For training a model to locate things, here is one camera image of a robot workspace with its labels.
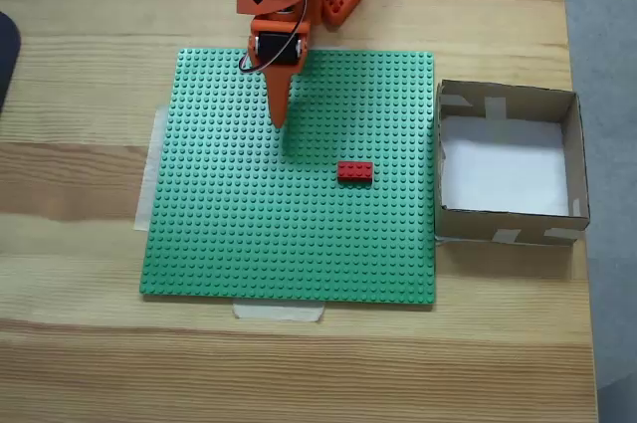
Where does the black rounded object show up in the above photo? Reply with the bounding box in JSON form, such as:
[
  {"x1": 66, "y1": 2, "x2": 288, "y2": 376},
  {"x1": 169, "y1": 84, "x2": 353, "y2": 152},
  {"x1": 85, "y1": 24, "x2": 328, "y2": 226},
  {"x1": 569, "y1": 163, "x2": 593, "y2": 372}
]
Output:
[{"x1": 0, "y1": 11, "x2": 24, "y2": 118}]

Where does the red lego block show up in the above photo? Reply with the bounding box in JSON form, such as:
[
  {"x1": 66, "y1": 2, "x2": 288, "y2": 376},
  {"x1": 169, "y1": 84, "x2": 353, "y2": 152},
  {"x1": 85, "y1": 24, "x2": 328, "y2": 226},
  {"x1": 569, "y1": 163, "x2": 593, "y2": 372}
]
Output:
[{"x1": 336, "y1": 160, "x2": 375, "y2": 189}]

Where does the cardboard box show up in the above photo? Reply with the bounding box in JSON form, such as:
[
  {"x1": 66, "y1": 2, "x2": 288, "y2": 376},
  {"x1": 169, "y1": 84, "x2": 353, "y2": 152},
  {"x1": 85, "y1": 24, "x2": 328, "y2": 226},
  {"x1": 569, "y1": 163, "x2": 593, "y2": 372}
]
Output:
[{"x1": 433, "y1": 78, "x2": 592, "y2": 248}]

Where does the white paper sheet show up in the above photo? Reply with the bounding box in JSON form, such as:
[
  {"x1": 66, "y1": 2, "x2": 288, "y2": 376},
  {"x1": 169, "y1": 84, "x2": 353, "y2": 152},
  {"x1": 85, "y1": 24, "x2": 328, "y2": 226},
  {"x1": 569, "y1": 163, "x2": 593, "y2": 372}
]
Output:
[{"x1": 440, "y1": 116, "x2": 571, "y2": 215}]

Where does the wide masking tape strip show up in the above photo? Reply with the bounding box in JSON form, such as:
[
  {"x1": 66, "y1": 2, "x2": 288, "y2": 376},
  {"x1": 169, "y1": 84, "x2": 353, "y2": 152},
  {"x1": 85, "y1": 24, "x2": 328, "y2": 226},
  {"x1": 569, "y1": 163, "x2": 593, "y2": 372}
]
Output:
[{"x1": 132, "y1": 105, "x2": 170, "y2": 234}]

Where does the green lego baseplate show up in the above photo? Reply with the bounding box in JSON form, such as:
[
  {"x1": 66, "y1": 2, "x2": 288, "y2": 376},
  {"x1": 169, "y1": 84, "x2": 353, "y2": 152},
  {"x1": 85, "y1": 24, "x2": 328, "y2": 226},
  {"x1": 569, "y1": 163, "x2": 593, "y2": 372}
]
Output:
[{"x1": 138, "y1": 47, "x2": 438, "y2": 310}]

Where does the gripper motor cable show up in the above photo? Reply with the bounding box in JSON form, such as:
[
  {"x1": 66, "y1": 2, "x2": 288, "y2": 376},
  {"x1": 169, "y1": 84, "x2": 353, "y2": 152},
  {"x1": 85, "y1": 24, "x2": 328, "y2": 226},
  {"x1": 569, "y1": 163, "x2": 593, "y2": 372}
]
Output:
[{"x1": 238, "y1": 0, "x2": 313, "y2": 74}]

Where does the medium masking tape strip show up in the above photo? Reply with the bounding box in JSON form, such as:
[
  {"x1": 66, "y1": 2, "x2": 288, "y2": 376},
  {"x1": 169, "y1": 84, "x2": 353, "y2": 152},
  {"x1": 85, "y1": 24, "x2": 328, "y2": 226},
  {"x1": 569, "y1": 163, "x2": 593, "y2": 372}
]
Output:
[{"x1": 232, "y1": 301, "x2": 327, "y2": 323}]

